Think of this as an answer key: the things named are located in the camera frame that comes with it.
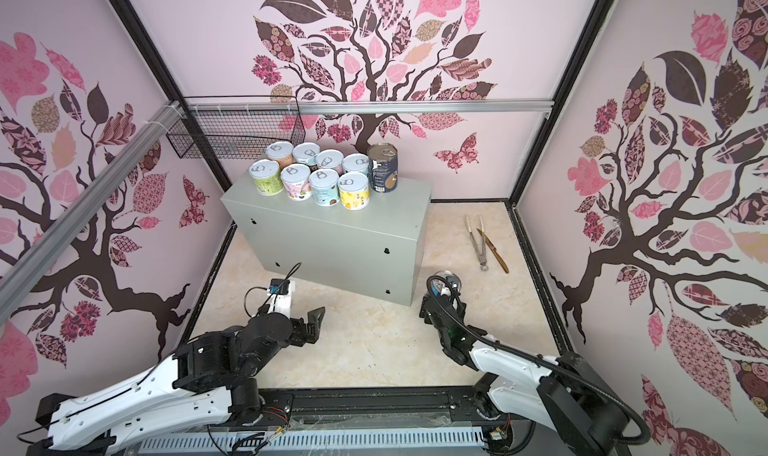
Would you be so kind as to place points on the white slotted cable duct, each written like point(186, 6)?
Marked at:
point(312, 441)

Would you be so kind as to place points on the metal tongs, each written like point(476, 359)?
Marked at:
point(477, 238)

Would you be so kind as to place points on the grey metal cabinet box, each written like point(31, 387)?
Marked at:
point(376, 251)

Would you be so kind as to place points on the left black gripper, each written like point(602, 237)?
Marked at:
point(313, 328)

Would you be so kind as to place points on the orange label can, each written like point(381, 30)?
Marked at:
point(281, 152)

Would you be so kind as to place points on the red tomato can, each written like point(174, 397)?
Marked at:
point(384, 167)

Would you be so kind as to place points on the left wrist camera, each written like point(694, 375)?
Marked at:
point(280, 296)

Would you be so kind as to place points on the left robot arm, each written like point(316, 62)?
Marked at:
point(210, 380)

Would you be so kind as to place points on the black wire mesh basket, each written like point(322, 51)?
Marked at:
point(240, 130)

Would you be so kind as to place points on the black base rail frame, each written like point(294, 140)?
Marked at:
point(399, 407)

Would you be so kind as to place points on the left aluminium rail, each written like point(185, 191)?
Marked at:
point(24, 275)

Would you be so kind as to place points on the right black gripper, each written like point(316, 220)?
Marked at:
point(425, 308)

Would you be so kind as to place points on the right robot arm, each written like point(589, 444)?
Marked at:
point(564, 394)

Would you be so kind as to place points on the yellow label can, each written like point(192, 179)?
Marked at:
point(354, 191)

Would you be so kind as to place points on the blue label tin can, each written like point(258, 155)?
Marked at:
point(445, 281)

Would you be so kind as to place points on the green label can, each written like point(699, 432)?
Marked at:
point(266, 177)

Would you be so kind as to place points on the wooden handled knife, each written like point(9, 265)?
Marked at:
point(491, 247)

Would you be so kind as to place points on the teal label coconut can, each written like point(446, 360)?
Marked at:
point(306, 154)

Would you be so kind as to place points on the pink label can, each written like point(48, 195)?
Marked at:
point(330, 160)
point(295, 180)

